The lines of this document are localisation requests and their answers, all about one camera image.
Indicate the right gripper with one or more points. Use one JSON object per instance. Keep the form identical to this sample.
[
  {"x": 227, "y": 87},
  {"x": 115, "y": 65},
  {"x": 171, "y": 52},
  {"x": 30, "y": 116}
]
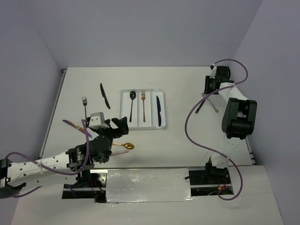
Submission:
[{"x": 207, "y": 81}]

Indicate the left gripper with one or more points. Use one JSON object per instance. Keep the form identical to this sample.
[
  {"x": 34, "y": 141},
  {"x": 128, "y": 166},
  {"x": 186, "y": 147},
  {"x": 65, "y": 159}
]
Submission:
[{"x": 121, "y": 123}]

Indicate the silver spoon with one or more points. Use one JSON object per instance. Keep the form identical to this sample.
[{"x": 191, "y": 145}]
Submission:
[{"x": 216, "y": 110}]

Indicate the black spoon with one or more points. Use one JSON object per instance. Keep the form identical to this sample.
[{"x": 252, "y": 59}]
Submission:
[{"x": 132, "y": 97}]

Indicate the copper fork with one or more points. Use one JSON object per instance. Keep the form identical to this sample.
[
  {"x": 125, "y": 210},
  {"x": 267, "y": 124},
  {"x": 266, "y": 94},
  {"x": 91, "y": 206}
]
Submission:
[{"x": 143, "y": 97}]

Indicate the blue knife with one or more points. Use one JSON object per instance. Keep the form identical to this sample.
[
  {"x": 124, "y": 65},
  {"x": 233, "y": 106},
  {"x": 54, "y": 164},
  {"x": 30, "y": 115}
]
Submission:
[{"x": 159, "y": 111}]

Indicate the silver fork with black handle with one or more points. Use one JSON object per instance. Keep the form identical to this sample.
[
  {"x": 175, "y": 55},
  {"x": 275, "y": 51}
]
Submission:
[{"x": 200, "y": 106}]

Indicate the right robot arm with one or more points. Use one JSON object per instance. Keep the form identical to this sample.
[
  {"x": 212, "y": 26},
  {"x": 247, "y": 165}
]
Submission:
[{"x": 238, "y": 120}]

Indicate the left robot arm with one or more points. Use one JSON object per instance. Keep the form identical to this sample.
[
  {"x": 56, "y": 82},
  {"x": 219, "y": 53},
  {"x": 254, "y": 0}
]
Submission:
[{"x": 77, "y": 161}]

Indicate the iridescent rainbow knife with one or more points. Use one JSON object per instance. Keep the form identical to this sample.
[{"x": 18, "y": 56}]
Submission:
[{"x": 79, "y": 128}]

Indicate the black knife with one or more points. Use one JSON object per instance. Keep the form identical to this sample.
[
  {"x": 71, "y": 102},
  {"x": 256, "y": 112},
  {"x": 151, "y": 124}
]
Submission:
[{"x": 104, "y": 96}]

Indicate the gold spoon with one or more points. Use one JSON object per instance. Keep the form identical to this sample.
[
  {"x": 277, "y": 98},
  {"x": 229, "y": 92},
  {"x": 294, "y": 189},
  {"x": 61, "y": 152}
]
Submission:
[{"x": 127, "y": 145}]

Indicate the white three-compartment cutlery tray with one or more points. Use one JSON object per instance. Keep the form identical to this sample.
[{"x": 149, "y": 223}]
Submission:
[{"x": 137, "y": 113}]

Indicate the silver foil sheet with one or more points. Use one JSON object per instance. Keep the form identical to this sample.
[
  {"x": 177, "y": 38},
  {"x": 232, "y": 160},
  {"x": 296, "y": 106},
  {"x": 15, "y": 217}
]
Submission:
[{"x": 148, "y": 186}]

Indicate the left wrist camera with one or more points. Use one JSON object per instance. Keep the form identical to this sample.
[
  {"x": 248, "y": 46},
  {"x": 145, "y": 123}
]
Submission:
[{"x": 97, "y": 121}]

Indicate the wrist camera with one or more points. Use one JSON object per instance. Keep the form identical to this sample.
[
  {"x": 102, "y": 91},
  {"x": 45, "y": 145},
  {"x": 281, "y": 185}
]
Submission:
[
  {"x": 213, "y": 69},
  {"x": 97, "y": 121}
]

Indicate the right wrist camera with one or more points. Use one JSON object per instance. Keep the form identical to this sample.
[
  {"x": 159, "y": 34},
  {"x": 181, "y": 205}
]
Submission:
[{"x": 213, "y": 69}]

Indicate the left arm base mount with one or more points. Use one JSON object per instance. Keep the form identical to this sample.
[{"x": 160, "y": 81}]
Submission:
[{"x": 89, "y": 184}]

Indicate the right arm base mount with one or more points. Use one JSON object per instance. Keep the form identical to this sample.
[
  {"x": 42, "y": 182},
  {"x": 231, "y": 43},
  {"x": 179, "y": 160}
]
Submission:
[{"x": 209, "y": 181}]

